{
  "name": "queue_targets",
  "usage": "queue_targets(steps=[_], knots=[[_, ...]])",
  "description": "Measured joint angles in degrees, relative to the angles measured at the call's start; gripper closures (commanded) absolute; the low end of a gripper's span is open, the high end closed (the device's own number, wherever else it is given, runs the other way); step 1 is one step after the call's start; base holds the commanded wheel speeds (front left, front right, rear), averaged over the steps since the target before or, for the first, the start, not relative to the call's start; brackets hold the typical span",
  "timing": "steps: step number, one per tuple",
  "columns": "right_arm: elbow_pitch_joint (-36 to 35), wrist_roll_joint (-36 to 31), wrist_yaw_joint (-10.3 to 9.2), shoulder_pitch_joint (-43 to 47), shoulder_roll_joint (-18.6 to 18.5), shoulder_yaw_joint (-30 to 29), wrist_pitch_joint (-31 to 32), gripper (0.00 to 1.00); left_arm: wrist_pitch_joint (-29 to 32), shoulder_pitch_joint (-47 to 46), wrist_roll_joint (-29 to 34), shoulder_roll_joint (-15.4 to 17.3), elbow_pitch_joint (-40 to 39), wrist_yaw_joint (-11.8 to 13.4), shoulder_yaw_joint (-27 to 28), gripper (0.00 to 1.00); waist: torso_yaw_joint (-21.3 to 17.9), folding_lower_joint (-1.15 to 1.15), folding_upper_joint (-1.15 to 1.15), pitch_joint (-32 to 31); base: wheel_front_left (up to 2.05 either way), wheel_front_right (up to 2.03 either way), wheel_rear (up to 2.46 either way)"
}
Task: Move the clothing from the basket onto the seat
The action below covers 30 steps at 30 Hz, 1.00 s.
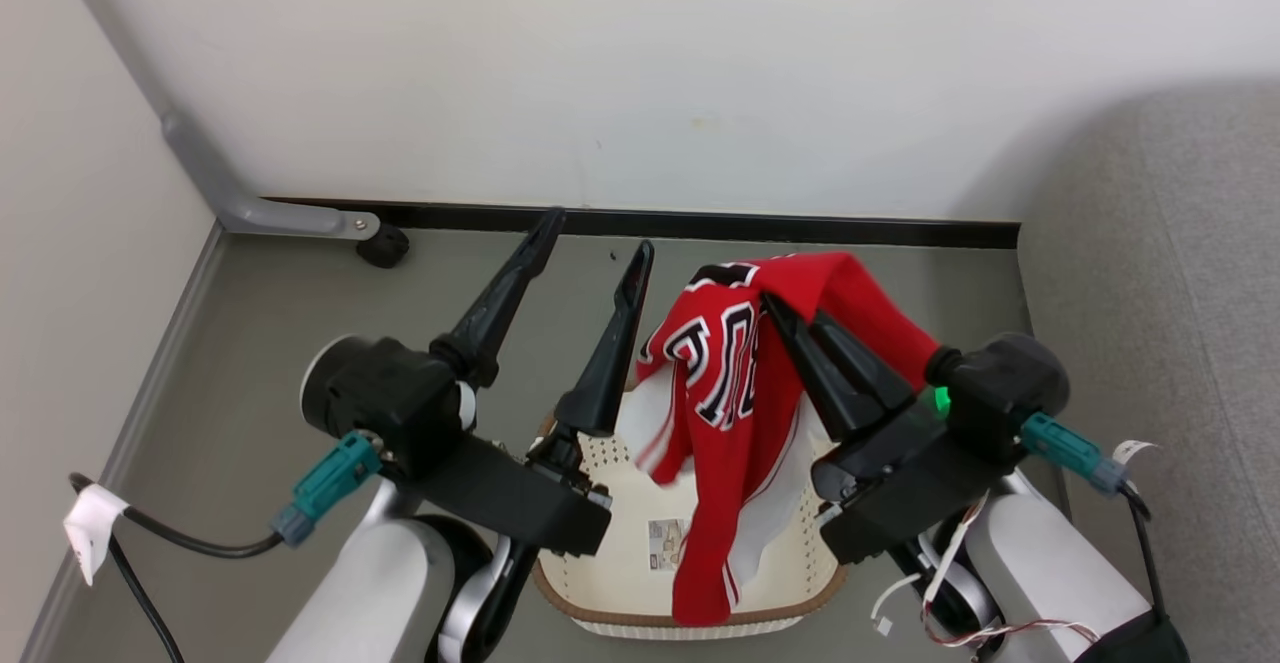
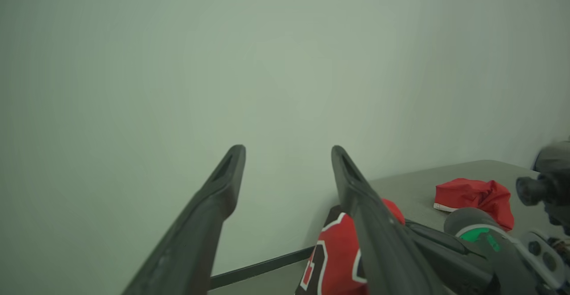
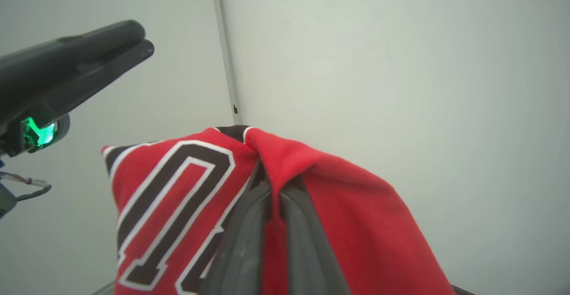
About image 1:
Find white left cable tag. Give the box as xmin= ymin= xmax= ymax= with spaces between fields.
xmin=63 ymin=484 xmax=131 ymax=586

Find grey metal support leg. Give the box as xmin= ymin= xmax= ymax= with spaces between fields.
xmin=160 ymin=108 xmax=383 ymax=241

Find paper label sticker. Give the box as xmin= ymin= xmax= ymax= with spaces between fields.
xmin=648 ymin=518 xmax=691 ymax=572

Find teal cable connector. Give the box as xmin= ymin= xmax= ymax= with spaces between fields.
xmin=270 ymin=431 xmax=383 ymax=548
xmin=1020 ymin=413 xmax=1129 ymax=496

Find teal left cable connector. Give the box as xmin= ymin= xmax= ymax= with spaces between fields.
xmin=270 ymin=431 xmax=383 ymax=548

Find thin red white wires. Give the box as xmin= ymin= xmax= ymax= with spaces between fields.
xmin=870 ymin=503 xmax=1101 ymax=649

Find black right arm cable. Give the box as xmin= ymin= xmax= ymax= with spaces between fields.
xmin=1120 ymin=483 xmax=1169 ymax=609

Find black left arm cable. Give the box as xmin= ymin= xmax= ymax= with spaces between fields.
xmin=68 ymin=473 xmax=286 ymax=663

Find red jersey with black numbers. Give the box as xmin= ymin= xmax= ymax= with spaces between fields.
xmin=635 ymin=251 xmax=941 ymax=628

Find black caster wheel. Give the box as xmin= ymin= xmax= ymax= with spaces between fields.
xmin=356 ymin=223 xmax=411 ymax=269

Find teal right cable connector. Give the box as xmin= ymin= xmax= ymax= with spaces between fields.
xmin=1020 ymin=413 xmax=1129 ymax=496

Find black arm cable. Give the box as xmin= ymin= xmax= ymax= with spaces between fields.
xmin=1120 ymin=483 xmax=1169 ymax=609
xmin=68 ymin=473 xmax=286 ymax=663

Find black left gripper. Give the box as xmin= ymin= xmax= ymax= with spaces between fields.
xmin=300 ymin=207 xmax=656 ymax=558

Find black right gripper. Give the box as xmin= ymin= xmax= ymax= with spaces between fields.
xmin=760 ymin=293 xmax=1071 ymax=566

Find black wall baseboard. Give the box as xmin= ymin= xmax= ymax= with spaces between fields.
xmin=262 ymin=196 xmax=1021 ymax=250

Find grey wall baseboard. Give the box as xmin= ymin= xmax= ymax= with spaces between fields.
xmin=20 ymin=223 xmax=226 ymax=663

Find white perforated laundry basket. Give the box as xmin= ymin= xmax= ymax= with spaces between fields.
xmin=530 ymin=388 xmax=849 ymax=641

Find grey fabric sofa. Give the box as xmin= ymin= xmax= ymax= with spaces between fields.
xmin=1015 ymin=83 xmax=1280 ymax=663

